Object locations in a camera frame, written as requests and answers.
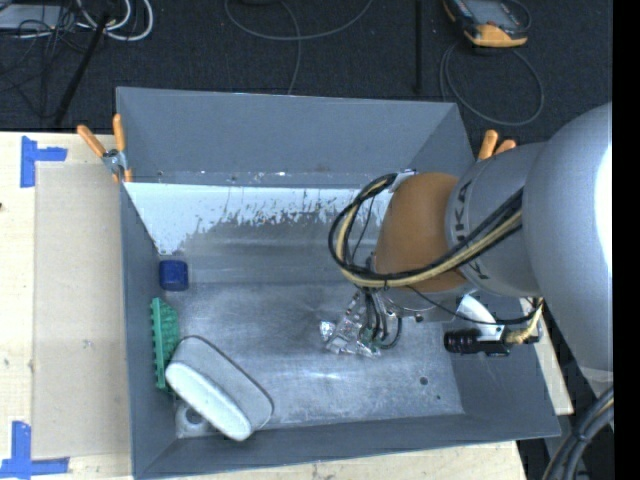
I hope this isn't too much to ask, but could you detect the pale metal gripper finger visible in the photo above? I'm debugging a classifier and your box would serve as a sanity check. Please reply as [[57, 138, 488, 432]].
[[325, 338, 382, 359], [319, 312, 362, 343]]

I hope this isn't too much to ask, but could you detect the grey metal bin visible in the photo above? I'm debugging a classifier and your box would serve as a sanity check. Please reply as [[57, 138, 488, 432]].
[[114, 86, 564, 480]]

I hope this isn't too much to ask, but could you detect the grey and white board eraser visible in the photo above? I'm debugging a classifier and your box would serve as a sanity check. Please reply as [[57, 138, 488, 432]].
[[164, 335, 276, 443]]

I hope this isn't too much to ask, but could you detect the white round-holed plastic piece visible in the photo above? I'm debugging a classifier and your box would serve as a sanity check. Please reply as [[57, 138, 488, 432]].
[[174, 401, 217, 438]]

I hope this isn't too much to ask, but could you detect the pale wood flat board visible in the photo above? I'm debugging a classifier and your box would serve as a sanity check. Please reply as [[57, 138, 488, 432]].
[[30, 161, 133, 462]]

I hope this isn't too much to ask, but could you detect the black cylinder on white bracket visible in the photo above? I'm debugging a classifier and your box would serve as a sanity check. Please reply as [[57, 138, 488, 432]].
[[443, 292, 512, 358]]

